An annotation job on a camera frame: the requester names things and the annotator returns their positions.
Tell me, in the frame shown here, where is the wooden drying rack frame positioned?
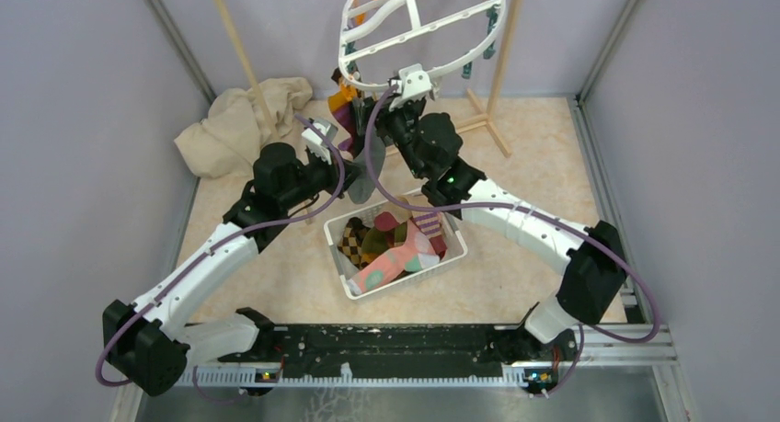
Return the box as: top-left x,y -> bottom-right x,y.
207,0 -> 528,225

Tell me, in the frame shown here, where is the maroon purple sock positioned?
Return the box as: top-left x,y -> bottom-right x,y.
327,92 -> 360,157

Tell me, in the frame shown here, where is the white oval clip hanger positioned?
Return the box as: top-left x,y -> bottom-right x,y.
338,0 -> 509,92

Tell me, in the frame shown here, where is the grey sock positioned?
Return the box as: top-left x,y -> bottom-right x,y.
347,99 -> 388,204

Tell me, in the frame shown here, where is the pink sock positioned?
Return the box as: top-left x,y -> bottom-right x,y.
347,221 -> 441,296

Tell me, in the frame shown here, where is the olive green orange sock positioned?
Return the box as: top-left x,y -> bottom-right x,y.
359,223 -> 407,268

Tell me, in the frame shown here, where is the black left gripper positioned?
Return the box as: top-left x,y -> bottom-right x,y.
280,144 -> 366,211

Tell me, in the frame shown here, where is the aluminium front rail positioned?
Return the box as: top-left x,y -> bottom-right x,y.
126,325 -> 679,389

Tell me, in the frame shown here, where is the striped beige maroon sock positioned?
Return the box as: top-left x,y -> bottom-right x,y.
373,201 -> 447,257

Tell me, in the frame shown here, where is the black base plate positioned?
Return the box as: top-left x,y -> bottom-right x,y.
220,324 -> 578,380

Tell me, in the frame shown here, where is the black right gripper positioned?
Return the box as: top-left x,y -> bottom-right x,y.
352,94 -> 428,180

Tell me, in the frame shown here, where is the thin brown argyle sock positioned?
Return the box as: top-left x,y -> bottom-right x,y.
331,68 -> 361,101

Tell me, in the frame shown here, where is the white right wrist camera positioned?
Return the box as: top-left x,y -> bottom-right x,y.
388,63 -> 440,111

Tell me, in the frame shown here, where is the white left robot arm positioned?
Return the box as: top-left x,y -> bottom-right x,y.
94,143 -> 361,396

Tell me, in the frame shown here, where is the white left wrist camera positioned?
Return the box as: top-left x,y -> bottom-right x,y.
302,118 -> 338,165

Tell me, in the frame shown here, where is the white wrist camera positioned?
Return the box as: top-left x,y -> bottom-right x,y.
302,118 -> 338,165
388,63 -> 440,111

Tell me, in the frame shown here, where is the white plastic basket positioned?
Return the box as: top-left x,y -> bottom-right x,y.
324,201 -> 468,301

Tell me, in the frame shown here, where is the beige crumpled cloth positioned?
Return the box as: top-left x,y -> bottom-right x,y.
174,77 -> 313,179

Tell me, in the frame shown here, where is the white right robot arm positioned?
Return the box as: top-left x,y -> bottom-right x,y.
364,99 -> 628,359

